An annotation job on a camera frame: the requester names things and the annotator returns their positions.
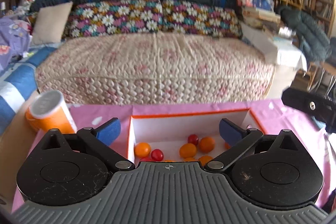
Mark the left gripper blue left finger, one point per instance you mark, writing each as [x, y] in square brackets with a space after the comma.
[96, 142]

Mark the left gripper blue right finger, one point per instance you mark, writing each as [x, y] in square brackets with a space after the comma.
[240, 141]

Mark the small tangerine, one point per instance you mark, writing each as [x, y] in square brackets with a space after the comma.
[206, 144]
[204, 159]
[188, 159]
[226, 145]
[187, 150]
[142, 150]

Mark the red cherry tomato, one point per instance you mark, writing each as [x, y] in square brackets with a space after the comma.
[157, 155]
[193, 139]

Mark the orange cardboard box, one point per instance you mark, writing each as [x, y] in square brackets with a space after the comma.
[168, 132]

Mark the pink floral tablecloth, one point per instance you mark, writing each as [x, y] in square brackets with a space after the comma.
[272, 114]

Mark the orange cylindrical canister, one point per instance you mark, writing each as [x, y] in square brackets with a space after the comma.
[49, 110]

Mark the dark green jacket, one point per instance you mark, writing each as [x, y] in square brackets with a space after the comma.
[313, 42]

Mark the blue striped blanket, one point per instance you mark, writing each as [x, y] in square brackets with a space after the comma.
[18, 82]

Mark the stack of books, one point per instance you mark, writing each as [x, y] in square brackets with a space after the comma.
[258, 13]

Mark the floral crochet cushion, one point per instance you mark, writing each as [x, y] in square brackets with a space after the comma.
[197, 19]
[114, 17]

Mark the beige pillow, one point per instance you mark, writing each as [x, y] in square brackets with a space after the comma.
[50, 23]

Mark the purple floral blanket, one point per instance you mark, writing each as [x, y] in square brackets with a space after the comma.
[15, 39]

